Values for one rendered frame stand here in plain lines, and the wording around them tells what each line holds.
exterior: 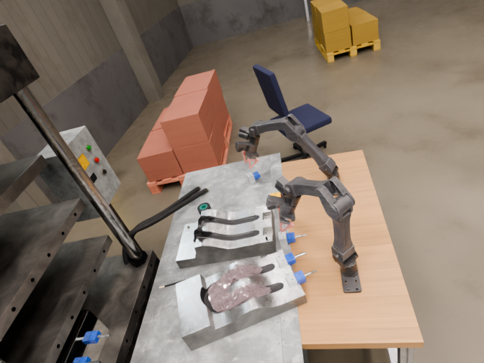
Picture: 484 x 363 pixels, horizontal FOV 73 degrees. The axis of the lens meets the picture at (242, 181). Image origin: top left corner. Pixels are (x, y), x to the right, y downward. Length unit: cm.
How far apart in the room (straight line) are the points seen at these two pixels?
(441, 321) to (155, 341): 160
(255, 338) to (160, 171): 265
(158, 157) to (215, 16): 693
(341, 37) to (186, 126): 349
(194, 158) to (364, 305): 258
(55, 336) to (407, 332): 128
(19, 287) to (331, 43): 551
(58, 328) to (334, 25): 548
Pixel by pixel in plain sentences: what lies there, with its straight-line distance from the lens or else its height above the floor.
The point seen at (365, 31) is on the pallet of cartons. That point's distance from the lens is 616.
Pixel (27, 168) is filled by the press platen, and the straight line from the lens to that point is 153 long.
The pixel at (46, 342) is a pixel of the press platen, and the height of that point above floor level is 104.
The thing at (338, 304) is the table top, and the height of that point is 80.
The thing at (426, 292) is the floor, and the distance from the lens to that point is 243.
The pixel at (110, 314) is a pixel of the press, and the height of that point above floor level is 78.
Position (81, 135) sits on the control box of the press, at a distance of 190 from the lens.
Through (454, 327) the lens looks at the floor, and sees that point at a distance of 233.
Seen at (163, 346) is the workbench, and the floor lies 80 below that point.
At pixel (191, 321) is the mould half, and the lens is 139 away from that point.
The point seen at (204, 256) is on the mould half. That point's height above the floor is 86.
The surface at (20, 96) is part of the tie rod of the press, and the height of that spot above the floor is 178.
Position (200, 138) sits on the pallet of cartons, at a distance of 342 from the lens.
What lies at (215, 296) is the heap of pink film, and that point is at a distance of 143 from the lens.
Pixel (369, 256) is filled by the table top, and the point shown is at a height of 80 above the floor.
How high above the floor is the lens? 200
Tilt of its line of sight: 35 degrees down
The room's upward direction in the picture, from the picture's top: 19 degrees counter-clockwise
